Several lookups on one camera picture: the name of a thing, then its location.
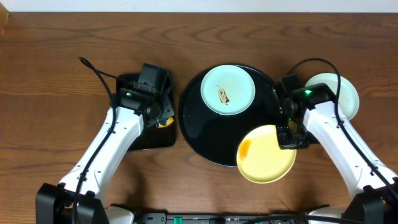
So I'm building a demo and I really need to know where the green and orange sponge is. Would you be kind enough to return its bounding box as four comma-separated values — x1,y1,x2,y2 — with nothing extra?
157,117,174,128

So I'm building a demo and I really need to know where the yellow plate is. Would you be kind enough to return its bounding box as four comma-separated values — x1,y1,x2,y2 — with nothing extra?
236,125,297,184

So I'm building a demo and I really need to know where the mint plate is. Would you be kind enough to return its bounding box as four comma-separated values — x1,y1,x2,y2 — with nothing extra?
305,73,359,120
200,65,256,116

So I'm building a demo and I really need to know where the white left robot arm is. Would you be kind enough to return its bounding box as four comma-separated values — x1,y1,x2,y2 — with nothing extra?
35,88,175,223

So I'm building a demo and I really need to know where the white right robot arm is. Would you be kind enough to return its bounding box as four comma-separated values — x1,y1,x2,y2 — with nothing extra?
276,83,397,223

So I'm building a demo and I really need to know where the black rectangular water tray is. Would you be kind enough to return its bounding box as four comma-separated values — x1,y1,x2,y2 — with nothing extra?
116,73,176,151

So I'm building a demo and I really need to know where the black round tray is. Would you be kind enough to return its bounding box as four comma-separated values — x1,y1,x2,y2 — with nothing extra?
178,64,282,167

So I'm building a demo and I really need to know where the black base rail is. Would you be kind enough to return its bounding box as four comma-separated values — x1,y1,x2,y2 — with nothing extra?
102,205,343,224

